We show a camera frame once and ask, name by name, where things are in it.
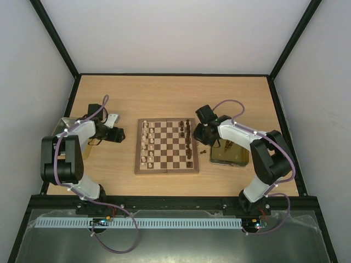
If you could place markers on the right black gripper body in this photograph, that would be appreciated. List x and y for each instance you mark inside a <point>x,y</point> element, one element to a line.
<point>198,131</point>

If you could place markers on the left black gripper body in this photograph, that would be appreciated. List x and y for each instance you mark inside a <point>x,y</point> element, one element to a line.
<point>115,137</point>

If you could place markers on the gold tin with pieces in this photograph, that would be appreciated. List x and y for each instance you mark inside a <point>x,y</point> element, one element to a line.
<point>225,152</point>

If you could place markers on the wooden chess board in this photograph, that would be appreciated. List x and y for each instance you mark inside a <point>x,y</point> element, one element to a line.
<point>166,146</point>

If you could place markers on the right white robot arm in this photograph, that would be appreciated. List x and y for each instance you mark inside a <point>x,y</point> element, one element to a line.
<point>272,160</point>

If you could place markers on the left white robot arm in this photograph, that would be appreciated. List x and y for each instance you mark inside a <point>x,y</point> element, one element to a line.
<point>62,153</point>

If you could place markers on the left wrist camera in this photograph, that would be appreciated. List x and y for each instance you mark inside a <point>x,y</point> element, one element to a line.
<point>112,119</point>

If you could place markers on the white slotted cable duct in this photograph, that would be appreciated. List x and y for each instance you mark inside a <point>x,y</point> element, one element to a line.
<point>141,223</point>

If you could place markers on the black frame post left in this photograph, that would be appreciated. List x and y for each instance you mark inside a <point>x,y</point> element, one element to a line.
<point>51,30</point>

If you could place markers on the black frame post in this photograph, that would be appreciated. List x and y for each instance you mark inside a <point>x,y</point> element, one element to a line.
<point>298,31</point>
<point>51,30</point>

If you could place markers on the black frame post right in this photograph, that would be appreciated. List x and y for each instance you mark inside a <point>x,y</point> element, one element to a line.
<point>298,31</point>

